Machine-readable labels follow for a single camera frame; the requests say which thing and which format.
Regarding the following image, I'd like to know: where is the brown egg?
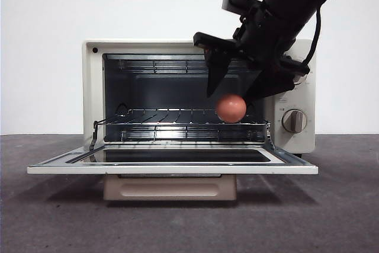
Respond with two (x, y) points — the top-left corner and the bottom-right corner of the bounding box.
(215, 93), (248, 124)

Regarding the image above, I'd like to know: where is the glass oven door beige handle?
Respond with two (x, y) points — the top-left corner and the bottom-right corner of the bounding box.
(27, 142), (319, 202)

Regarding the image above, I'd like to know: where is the beige oven knob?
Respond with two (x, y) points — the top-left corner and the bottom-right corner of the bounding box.
(281, 110), (308, 134)

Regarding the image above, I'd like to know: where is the metal heater guard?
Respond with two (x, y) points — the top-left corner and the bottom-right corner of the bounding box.
(119, 58), (210, 75)
(120, 124), (265, 143)

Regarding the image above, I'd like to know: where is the cream Toshiba toaster oven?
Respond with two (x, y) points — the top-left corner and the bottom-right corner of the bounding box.
(82, 39), (317, 159)

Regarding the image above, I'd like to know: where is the pale grey camera box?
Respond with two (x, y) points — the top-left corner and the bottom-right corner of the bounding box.
(221, 0), (237, 13)

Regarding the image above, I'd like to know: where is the black cable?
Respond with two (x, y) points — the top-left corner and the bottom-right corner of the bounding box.
(301, 5), (324, 67)

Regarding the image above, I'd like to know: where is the metal wire oven rack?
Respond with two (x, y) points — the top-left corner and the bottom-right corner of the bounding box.
(94, 107), (271, 126)

